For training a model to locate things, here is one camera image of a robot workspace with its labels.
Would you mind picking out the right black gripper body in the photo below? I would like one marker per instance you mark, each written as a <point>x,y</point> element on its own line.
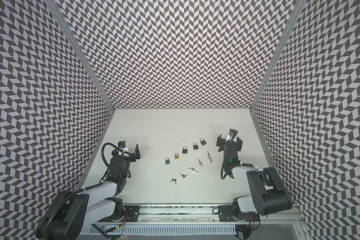
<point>229,143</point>

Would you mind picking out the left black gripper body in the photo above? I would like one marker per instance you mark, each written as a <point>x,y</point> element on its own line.
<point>132,158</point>

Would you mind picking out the black padlock top with keys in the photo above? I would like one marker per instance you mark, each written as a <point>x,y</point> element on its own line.
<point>203,142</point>

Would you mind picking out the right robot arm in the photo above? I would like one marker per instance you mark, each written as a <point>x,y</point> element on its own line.
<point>268,194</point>

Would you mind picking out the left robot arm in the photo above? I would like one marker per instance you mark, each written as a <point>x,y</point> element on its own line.
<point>71,211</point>

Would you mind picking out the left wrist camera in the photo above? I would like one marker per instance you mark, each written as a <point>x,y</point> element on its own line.
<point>122,148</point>

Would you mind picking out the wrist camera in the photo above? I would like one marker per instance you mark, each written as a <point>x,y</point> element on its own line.
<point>232,135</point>
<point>122,148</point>

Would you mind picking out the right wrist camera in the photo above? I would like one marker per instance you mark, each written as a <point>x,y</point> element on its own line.
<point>232,135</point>

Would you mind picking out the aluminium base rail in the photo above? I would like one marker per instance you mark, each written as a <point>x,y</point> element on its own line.
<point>196,220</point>

